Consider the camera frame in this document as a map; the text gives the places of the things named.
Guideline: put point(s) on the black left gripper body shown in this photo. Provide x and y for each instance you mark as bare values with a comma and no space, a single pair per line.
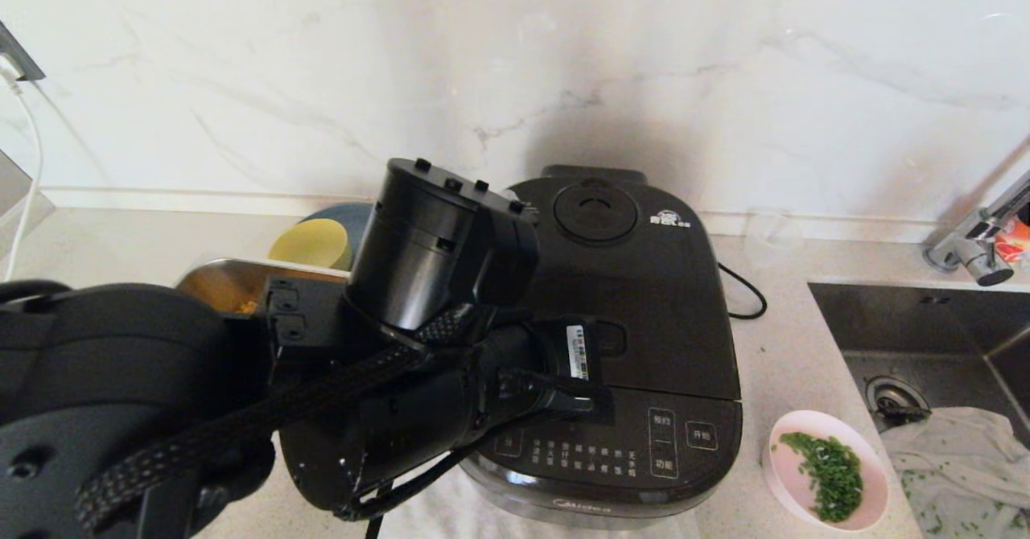
579,409

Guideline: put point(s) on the black rice cooker lid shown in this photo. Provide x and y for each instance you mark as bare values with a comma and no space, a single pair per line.
668,298

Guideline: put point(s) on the pink bowl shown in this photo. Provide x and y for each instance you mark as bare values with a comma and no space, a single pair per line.
793,475

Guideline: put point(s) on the chopped green scallions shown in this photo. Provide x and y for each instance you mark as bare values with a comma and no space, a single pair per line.
833,475

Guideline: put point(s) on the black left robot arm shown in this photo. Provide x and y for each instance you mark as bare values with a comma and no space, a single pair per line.
121,362

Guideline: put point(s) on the yellow bowl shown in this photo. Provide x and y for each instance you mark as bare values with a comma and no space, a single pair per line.
310,243

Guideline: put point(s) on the white towel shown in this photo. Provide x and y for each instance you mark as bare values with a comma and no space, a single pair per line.
451,515

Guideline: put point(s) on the clear plastic measuring cup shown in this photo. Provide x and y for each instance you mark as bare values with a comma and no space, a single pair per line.
772,237

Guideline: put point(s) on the blue grey plate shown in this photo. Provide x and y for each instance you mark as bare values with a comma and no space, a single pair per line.
346,213

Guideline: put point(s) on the metal sink drain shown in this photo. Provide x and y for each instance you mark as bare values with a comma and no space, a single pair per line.
891,398

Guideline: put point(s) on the yellow corn kernels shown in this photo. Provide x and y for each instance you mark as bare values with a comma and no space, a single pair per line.
245,307

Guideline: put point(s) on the white cloth with green bits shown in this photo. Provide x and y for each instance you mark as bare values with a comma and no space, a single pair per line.
957,458

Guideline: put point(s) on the stainless steel tray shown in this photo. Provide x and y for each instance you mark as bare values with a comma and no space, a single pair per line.
217,275

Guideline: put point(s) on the chrome faucet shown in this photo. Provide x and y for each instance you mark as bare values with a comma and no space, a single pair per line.
978,253

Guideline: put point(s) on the red orange packet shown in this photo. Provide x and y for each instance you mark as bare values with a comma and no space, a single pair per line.
1014,245

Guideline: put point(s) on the grey metal panel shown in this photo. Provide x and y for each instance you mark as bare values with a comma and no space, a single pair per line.
12,193

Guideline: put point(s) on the dark wall socket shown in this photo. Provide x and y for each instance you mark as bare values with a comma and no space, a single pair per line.
20,56

